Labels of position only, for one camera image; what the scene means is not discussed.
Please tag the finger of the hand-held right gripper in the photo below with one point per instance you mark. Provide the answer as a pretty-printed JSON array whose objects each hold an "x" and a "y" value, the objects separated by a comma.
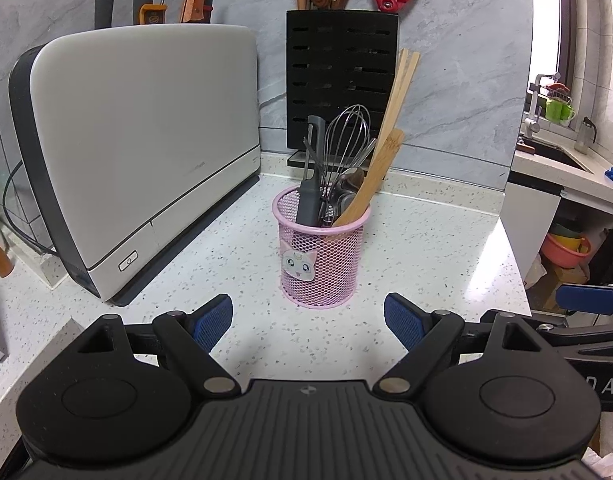
[
  {"x": 586, "y": 334},
  {"x": 588, "y": 299}
]

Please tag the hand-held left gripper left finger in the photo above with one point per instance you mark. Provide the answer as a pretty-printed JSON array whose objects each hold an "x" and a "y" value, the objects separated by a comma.
[{"x": 214, "y": 317}]

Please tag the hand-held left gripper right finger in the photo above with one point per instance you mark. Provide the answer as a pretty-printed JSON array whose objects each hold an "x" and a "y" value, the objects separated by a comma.
[{"x": 404, "y": 322}]

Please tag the pink mesh utensil holder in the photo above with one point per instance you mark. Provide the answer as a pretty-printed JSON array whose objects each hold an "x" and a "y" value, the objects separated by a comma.
[{"x": 331, "y": 260}]

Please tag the wooden spatula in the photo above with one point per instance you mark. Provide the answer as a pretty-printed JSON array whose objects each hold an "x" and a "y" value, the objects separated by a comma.
[{"x": 381, "y": 160}]

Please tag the cardboard box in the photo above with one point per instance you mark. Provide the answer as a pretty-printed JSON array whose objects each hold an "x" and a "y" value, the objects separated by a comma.
[{"x": 568, "y": 276}]

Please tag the dark clothing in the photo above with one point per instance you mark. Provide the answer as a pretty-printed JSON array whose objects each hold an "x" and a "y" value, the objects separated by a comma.
[{"x": 611, "y": 260}]

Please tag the red plastic basin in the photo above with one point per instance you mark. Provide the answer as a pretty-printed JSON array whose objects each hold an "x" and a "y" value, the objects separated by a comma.
[{"x": 563, "y": 255}]

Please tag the white cabinet panel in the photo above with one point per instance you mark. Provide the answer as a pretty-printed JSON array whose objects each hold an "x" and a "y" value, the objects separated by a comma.
[{"x": 526, "y": 230}]

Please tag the black sink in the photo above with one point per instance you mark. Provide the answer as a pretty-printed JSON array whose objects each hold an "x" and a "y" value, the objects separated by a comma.
[{"x": 556, "y": 154}]

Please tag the grey peeler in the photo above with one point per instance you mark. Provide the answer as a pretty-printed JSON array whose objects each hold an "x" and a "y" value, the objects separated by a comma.
[{"x": 309, "y": 195}]

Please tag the soap dispenser bottle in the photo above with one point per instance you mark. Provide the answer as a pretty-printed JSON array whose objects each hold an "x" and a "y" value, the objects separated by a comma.
[{"x": 585, "y": 137}]

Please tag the green cup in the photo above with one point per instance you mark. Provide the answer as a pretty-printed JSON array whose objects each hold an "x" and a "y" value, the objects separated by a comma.
[{"x": 556, "y": 110}]

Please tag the metal faucet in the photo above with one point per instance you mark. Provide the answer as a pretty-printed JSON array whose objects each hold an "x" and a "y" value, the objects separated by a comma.
[{"x": 533, "y": 110}]

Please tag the white countertop appliance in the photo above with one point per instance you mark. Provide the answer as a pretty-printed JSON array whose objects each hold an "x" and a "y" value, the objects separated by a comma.
[{"x": 136, "y": 135}]

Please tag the black knife block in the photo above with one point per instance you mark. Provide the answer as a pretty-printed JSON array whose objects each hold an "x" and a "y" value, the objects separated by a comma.
[{"x": 336, "y": 60}]

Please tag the window frame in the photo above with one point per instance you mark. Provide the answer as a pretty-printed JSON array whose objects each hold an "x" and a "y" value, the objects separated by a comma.
[{"x": 571, "y": 35}]

